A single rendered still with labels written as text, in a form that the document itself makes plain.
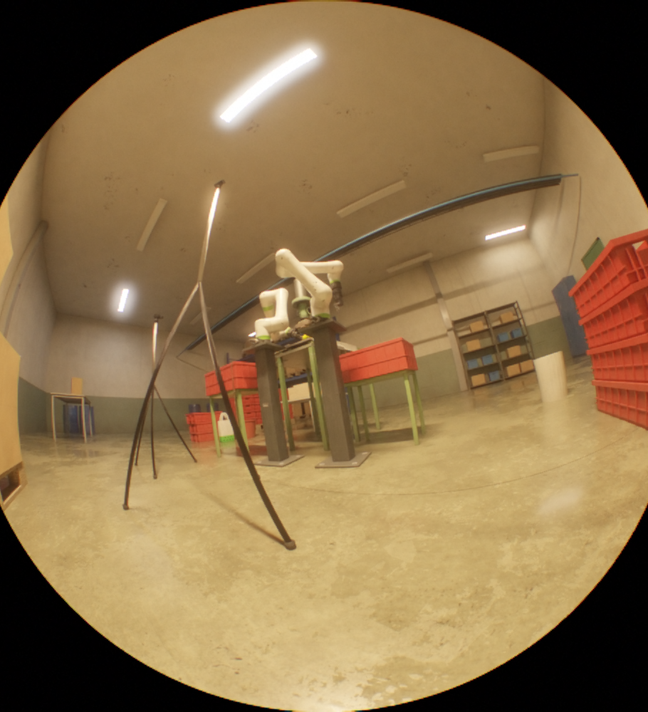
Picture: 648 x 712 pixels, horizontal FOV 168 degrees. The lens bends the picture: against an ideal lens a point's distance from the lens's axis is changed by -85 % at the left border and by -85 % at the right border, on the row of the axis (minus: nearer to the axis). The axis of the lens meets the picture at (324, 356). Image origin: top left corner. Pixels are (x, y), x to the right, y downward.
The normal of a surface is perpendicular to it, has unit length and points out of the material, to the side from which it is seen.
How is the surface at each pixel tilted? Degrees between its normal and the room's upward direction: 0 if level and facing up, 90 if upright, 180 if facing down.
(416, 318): 90
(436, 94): 180
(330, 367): 90
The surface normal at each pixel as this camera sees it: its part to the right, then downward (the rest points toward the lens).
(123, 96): 0.15, 0.96
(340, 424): -0.44, -0.13
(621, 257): -0.64, -0.07
